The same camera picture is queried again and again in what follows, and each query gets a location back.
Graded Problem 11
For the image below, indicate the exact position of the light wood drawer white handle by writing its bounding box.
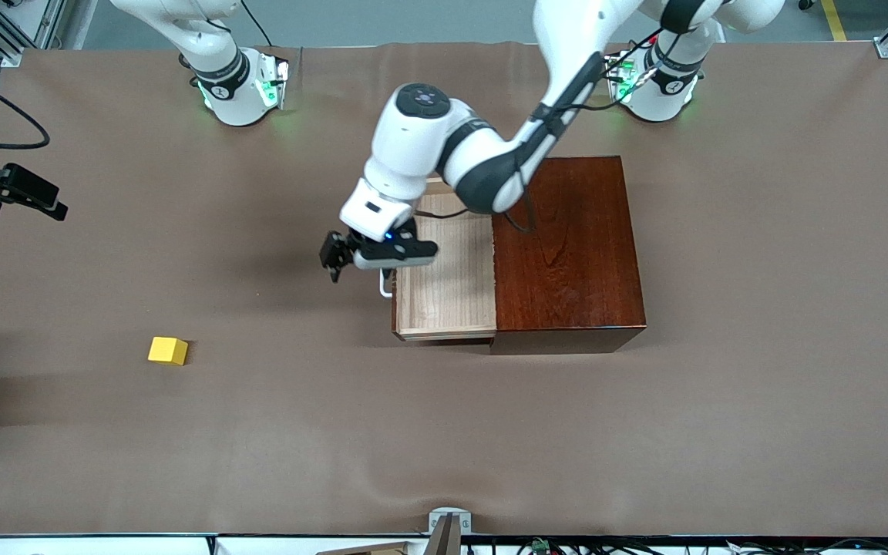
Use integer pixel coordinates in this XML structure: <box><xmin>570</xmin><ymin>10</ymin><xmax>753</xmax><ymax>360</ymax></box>
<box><xmin>379</xmin><ymin>176</ymin><xmax>500</xmax><ymax>343</ymax></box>

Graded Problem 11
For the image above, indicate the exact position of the yellow block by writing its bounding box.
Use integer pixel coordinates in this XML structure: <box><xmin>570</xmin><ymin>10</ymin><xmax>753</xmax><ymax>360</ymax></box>
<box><xmin>147</xmin><ymin>336</ymin><xmax>190</xmax><ymax>367</ymax></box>

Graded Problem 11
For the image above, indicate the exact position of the dark wooden drawer cabinet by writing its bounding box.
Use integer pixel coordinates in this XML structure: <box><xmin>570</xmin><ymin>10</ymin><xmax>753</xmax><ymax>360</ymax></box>
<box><xmin>488</xmin><ymin>156</ymin><xmax>648</xmax><ymax>356</ymax></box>

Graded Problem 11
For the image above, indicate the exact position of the brown table mat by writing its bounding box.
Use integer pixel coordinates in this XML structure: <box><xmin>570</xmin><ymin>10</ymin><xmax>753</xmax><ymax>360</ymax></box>
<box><xmin>0</xmin><ymin>40</ymin><xmax>888</xmax><ymax>539</ymax></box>

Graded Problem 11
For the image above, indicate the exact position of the tan wooden board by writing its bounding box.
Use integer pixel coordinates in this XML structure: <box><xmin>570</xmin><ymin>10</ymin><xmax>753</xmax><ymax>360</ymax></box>
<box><xmin>315</xmin><ymin>541</ymin><xmax>412</xmax><ymax>555</ymax></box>

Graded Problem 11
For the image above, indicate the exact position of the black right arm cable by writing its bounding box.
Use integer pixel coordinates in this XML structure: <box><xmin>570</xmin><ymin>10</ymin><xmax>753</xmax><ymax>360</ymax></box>
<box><xmin>0</xmin><ymin>64</ymin><xmax>51</xmax><ymax>150</ymax></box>

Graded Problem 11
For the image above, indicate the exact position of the black right base cable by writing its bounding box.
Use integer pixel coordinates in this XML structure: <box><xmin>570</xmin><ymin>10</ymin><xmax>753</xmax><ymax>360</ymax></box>
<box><xmin>239</xmin><ymin>0</ymin><xmax>274</xmax><ymax>49</ymax></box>

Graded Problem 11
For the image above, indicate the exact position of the grey metal bracket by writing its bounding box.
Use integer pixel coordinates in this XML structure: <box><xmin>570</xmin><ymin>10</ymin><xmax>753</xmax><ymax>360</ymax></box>
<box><xmin>422</xmin><ymin>507</ymin><xmax>473</xmax><ymax>555</ymax></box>

